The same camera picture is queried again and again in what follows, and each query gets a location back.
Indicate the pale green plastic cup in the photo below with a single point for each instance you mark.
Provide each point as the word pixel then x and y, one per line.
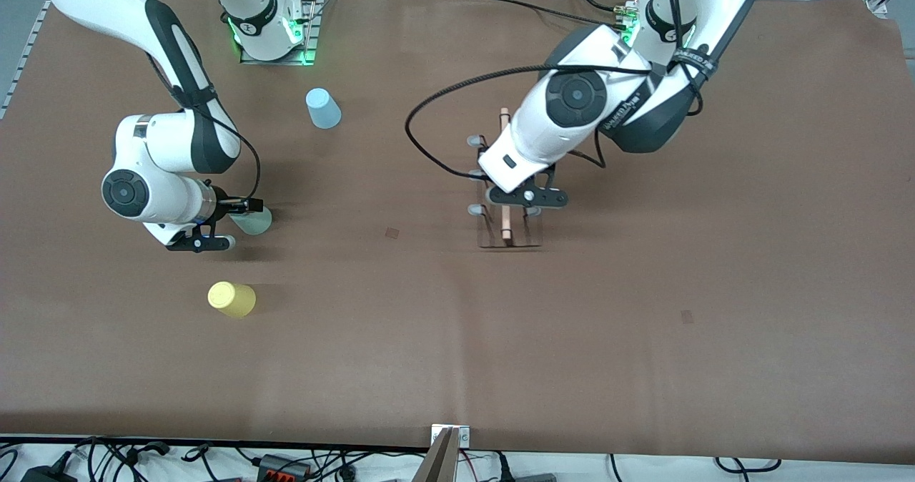
pixel 257 223

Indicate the yellow plastic cup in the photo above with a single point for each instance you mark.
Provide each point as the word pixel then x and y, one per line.
pixel 230 298

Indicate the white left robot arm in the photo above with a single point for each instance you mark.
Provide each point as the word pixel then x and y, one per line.
pixel 529 131

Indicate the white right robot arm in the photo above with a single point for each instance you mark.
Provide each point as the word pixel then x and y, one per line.
pixel 164 146

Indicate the light blue plastic cup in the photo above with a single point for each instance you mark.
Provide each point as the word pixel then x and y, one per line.
pixel 323 110

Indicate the brown table mat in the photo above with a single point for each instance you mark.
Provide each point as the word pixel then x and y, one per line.
pixel 457 339

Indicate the black plug connector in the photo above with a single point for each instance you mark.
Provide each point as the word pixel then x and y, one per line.
pixel 146 450

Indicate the black orange connector box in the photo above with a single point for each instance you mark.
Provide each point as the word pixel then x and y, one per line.
pixel 282 465

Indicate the black power adapter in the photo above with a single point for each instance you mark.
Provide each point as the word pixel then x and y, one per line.
pixel 43 475

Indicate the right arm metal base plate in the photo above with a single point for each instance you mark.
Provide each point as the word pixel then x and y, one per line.
pixel 279 61

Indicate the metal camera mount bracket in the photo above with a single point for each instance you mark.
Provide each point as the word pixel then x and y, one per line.
pixel 443 460

